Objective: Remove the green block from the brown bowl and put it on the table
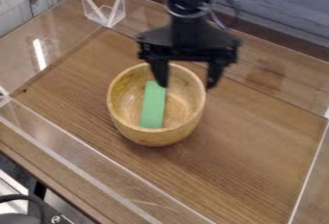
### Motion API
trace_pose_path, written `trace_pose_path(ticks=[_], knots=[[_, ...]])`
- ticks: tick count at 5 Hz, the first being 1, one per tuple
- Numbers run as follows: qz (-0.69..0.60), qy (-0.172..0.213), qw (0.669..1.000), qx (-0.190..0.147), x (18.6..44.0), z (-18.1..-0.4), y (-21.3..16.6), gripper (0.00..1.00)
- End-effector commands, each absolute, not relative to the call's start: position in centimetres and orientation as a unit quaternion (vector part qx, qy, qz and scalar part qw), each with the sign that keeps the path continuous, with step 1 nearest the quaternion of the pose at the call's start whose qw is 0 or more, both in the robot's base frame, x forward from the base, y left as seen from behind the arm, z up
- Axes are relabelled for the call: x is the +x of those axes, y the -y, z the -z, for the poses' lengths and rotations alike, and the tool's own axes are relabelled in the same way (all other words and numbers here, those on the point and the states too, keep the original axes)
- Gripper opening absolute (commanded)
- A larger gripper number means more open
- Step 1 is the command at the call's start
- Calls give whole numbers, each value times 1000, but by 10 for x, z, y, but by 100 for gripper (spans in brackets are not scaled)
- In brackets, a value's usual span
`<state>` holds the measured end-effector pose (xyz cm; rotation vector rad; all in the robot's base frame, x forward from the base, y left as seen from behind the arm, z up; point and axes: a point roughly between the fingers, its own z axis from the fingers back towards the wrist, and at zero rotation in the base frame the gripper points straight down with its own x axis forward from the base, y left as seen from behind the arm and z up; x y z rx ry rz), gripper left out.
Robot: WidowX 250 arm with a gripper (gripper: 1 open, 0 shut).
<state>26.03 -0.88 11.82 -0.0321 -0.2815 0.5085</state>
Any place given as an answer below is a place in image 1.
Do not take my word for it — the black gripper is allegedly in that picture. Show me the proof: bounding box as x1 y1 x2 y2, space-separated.
136 8 242 88

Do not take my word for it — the green rectangular block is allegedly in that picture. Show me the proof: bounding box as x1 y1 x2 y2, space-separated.
139 81 165 129

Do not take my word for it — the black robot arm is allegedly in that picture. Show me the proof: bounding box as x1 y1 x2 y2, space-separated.
136 0 242 89

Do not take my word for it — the brown wooden bowl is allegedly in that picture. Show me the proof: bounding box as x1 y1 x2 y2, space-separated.
107 63 206 147

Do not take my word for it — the clear acrylic front barrier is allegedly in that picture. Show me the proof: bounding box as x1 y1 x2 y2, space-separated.
0 87 214 224

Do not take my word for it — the black table leg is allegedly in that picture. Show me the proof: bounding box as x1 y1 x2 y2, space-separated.
32 181 48 200

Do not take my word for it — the black device with knob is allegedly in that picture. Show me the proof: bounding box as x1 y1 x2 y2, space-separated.
26 202 75 224

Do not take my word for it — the clear acrylic corner bracket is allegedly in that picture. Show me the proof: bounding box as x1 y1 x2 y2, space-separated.
81 0 125 28

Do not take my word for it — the black cable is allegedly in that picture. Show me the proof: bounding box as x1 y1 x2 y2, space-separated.
0 194 44 224

